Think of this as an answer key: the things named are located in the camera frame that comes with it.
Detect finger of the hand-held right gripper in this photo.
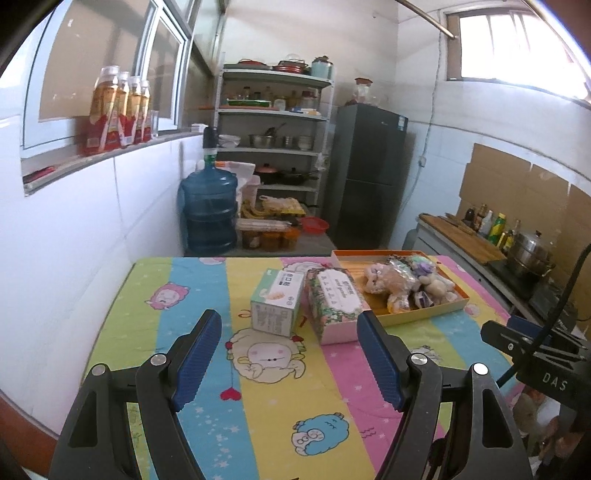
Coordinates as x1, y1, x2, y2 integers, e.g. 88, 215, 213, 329
480, 320, 544, 365
508, 316, 591, 357

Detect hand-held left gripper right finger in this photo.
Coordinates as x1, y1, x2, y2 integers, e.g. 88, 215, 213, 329
356, 310, 539, 480

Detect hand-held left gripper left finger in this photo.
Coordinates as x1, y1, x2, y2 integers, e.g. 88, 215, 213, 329
48, 309, 223, 480

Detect small yellow white packet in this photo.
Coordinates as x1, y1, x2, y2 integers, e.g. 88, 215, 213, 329
386, 292, 413, 315

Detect orange gold cardboard box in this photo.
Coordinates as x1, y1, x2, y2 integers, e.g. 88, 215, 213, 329
331, 248, 471, 328

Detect beige teddy bear plush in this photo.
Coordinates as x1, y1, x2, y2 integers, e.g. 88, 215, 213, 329
421, 276, 457, 304

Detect black induction cooker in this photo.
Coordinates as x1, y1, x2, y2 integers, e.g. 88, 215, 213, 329
489, 258, 563, 302

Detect floral tissue box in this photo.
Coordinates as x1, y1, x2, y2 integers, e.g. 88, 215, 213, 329
303, 267, 371, 346

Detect grey kitchen counter cabinet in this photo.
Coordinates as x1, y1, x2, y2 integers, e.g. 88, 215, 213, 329
414, 216, 591, 325

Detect steel steamer pot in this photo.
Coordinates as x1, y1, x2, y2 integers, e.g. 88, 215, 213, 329
505, 230, 556, 281

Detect colourful striped printed blanket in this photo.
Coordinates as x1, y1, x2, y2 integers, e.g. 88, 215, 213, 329
83, 255, 523, 480

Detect green white carton box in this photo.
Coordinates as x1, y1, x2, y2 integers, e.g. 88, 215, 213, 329
250, 268, 306, 338

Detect green yellow bottle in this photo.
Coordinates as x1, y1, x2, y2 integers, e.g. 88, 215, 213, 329
489, 213, 508, 248

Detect wooden cutting board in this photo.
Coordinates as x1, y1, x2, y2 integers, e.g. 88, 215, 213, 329
419, 213, 507, 265

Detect narrow cardboard sheet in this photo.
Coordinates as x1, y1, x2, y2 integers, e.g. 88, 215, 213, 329
565, 182, 591, 297

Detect row of orange sauce jars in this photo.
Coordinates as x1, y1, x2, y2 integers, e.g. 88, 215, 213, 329
242, 229, 297, 253

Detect pack of noodles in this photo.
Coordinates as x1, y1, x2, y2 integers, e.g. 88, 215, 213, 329
236, 219, 299, 232

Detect blue water jug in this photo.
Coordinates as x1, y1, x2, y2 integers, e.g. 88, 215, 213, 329
178, 161, 240, 256

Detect large cardboard sheet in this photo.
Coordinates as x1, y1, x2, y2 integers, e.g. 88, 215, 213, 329
459, 143, 572, 232

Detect bagged egg tray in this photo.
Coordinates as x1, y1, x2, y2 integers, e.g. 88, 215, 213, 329
260, 196, 308, 217

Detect white sacks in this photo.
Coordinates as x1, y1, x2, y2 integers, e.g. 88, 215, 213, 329
216, 160, 260, 204

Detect dark fridge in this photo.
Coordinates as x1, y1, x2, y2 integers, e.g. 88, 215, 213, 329
322, 102, 410, 251

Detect red cooking pot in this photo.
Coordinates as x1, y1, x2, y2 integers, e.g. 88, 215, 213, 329
254, 162, 280, 185

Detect black wok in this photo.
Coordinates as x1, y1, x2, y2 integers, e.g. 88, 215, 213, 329
279, 168, 320, 186

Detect black white water pump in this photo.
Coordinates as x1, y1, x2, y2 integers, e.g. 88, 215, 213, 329
202, 126, 221, 165

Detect white metal shelf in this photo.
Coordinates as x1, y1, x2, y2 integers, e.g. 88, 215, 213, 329
214, 64, 336, 219

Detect glass jar with brown lid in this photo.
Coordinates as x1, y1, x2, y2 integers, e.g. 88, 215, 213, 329
353, 77, 374, 106

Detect small barred window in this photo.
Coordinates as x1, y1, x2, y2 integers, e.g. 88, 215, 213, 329
445, 8, 591, 103

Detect red lidded pan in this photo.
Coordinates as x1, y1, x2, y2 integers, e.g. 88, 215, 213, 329
272, 54, 310, 74

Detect sliding window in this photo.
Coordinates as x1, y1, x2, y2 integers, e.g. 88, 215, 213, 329
21, 0, 195, 158

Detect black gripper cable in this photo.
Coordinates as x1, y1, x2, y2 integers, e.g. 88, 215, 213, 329
496, 244, 591, 388

